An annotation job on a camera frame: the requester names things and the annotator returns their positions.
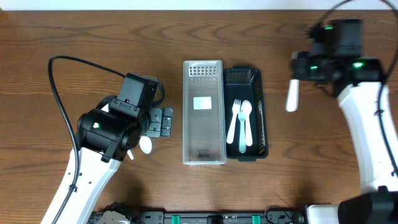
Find white fork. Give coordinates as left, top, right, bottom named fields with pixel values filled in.
left=226, top=99, right=241, bottom=144
left=285, top=79, right=299, bottom=112
left=238, top=111, right=246, bottom=154

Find clear plastic basket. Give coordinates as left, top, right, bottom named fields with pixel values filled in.
left=183, top=60, right=226, bottom=166

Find black plastic basket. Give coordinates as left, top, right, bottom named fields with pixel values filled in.
left=223, top=65, right=269, bottom=162

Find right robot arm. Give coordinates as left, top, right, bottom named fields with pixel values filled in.
left=285, top=19, right=397, bottom=223

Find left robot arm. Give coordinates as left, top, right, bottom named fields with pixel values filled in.
left=42, top=73, right=173, bottom=223

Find white spoon top horizontal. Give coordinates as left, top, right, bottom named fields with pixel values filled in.
left=102, top=104, right=109, bottom=112

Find right black cable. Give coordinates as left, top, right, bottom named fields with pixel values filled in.
left=317, top=0, right=398, bottom=178

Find black cable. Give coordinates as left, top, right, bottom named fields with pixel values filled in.
left=317, top=0, right=398, bottom=178
left=47, top=55, right=127, bottom=224

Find left black cable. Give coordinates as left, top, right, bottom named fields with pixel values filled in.
left=47, top=55, right=127, bottom=224

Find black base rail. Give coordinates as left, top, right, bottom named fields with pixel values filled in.
left=86, top=202, right=308, bottom=224

